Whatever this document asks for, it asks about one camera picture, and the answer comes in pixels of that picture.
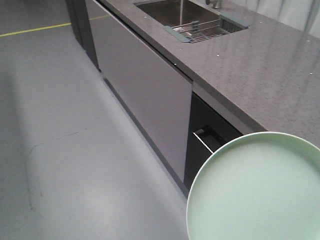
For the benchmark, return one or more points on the stainless steel sink basin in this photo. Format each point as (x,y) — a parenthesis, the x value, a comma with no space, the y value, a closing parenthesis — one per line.
(166,12)

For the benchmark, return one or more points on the yellow floor tape line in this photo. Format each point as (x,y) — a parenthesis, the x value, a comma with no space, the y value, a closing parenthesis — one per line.
(48,27)

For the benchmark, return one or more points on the light green round plate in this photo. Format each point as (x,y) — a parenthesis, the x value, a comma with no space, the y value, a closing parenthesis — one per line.
(260,186)

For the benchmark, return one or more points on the white pleated curtain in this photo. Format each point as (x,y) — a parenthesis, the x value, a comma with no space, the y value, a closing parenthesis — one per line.
(303,15)

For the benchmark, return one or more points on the grey kitchen island cabinet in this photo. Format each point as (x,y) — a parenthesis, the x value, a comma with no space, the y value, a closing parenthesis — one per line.
(181,127)

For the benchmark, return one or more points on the grey-blue sink dry rack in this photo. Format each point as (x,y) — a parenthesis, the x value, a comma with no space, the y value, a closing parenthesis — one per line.
(198,31)

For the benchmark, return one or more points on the steel kitchen faucet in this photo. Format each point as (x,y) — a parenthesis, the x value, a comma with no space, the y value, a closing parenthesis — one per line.
(181,12)

